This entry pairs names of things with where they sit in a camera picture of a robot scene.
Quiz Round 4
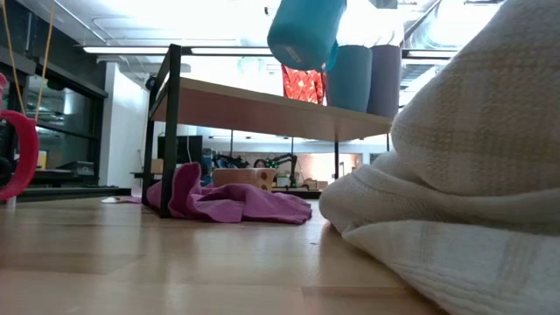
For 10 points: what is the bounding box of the black monitor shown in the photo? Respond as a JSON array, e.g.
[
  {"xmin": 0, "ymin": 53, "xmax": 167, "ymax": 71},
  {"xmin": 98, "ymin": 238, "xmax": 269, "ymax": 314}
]
[{"xmin": 157, "ymin": 135, "xmax": 204, "ymax": 166}]

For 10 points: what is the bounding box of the wooden shelf with black frame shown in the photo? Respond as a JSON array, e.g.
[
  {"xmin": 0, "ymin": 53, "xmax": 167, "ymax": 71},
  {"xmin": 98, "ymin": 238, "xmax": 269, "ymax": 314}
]
[{"xmin": 140, "ymin": 43, "xmax": 395, "ymax": 219}]

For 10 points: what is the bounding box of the blue mug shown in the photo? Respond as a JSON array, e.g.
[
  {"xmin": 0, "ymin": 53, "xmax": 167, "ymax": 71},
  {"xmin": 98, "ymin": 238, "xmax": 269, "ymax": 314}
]
[{"xmin": 266, "ymin": 0, "xmax": 347, "ymax": 72}]

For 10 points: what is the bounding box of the red faceted transparent tumbler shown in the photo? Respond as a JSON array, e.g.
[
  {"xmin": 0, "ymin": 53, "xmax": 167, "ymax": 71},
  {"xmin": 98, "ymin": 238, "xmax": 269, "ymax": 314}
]
[{"xmin": 281, "ymin": 64, "xmax": 328, "ymax": 106}]

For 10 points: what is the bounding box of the lavender plastic cup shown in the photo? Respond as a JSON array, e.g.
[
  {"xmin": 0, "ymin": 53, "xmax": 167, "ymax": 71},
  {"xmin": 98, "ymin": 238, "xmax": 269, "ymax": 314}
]
[{"xmin": 366, "ymin": 45, "xmax": 403, "ymax": 118}]

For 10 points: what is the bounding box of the yellow cable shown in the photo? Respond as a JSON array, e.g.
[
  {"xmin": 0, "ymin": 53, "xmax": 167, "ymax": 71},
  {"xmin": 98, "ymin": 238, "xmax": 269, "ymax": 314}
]
[{"xmin": 1, "ymin": 0, "xmax": 57, "ymax": 123}]

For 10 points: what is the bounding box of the black table frame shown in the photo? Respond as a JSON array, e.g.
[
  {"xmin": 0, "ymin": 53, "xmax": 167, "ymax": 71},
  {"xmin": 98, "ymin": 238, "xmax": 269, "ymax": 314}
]
[{"xmin": 17, "ymin": 186, "xmax": 132, "ymax": 203}]

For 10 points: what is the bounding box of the teal plastic cup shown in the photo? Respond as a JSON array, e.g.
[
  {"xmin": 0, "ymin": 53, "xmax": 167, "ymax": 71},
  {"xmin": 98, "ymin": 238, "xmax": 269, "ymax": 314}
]
[{"xmin": 325, "ymin": 45, "xmax": 374, "ymax": 114}]

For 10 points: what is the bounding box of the white checked towel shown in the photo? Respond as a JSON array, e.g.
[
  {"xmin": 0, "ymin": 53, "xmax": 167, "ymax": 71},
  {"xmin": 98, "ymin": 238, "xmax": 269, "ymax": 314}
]
[{"xmin": 318, "ymin": 0, "xmax": 560, "ymax": 315}]

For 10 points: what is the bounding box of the purple cloth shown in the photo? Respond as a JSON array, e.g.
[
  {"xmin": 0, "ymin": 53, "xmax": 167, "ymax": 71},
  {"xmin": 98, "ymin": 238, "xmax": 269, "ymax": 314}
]
[{"xmin": 138, "ymin": 162, "xmax": 313, "ymax": 226}]

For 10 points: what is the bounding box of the black glass cabinet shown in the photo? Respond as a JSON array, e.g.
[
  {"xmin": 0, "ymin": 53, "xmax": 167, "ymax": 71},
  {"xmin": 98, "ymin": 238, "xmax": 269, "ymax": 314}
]
[{"xmin": 0, "ymin": 43, "xmax": 109, "ymax": 187}]

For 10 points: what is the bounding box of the red ring object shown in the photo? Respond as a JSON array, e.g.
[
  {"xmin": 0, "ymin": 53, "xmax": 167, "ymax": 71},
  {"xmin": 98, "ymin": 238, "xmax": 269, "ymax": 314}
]
[{"xmin": 0, "ymin": 72, "xmax": 40, "ymax": 202}]

